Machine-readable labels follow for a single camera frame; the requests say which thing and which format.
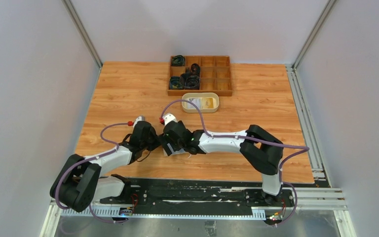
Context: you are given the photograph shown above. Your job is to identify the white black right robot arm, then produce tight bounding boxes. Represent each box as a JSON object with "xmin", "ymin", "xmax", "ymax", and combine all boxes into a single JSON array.
[{"xmin": 158, "ymin": 120, "xmax": 283, "ymax": 206}]

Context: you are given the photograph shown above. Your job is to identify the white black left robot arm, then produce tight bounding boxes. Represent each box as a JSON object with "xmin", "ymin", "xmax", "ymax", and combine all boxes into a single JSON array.
[{"xmin": 49, "ymin": 117, "xmax": 160, "ymax": 212}]

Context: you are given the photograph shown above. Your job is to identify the white card in tray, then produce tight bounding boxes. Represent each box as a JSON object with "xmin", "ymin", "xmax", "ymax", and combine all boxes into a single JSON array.
[{"xmin": 187, "ymin": 97, "xmax": 202, "ymax": 110}]

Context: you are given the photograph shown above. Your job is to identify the beige oval tray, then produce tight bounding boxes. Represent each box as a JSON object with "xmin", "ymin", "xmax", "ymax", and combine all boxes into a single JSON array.
[{"xmin": 182, "ymin": 92, "xmax": 220, "ymax": 113}]

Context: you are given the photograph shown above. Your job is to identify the rolled black belt middle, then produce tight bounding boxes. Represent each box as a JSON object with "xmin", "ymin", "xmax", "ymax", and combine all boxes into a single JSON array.
[{"xmin": 189, "ymin": 63, "xmax": 201, "ymax": 76}]

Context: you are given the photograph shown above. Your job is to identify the wooden compartment box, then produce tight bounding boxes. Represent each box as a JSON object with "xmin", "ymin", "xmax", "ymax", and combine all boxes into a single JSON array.
[{"xmin": 166, "ymin": 55, "xmax": 233, "ymax": 96}]

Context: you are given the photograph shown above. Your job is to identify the rolled black belt top left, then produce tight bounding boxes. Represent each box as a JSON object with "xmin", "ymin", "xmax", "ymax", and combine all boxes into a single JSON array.
[{"xmin": 171, "ymin": 55, "xmax": 186, "ymax": 67}]

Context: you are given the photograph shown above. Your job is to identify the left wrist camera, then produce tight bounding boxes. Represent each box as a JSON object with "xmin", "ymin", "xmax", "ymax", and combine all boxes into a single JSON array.
[{"xmin": 133, "ymin": 116, "xmax": 146, "ymax": 127}]

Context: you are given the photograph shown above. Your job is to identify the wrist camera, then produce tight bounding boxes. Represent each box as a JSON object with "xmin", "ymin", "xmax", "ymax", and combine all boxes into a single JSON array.
[
  {"xmin": 162, "ymin": 113, "xmax": 178, "ymax": 126},
  {"xmin": 133, "ymin": 116, "xmax": 146, "ymax": 127}
]

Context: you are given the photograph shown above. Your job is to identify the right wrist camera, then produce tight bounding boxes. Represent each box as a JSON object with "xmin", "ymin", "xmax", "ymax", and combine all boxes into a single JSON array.
[{"xmin": 162, "ymin": 113, "xmax": 178, "ymax": 126}]

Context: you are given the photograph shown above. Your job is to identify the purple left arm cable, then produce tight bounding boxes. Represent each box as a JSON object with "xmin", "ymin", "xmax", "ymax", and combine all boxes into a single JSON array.
[{"xmin": 54, "ymin": 121, "xmax": 135, "ymax": 224}]

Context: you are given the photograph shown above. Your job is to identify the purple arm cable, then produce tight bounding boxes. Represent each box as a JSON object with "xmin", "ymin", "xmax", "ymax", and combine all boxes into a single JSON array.
[
  {"xmin": 158, "ymin": 99, "xmax": 310, "ymax": 226},
  {"xmin": 54, "ymin": 121, "xmax": 135, "ymax": 224}
]

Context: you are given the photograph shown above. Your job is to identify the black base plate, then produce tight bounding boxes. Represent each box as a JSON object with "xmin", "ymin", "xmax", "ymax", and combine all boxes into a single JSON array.
[{"xmin": 91, "ymin": 178, "xmax": 330, "ymax": 219}]

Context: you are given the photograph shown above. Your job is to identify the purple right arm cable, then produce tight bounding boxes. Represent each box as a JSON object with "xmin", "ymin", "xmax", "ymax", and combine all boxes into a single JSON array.
[{"xmin": 158, "ymin": 99, "xmax": 310, "ymax": 226}]

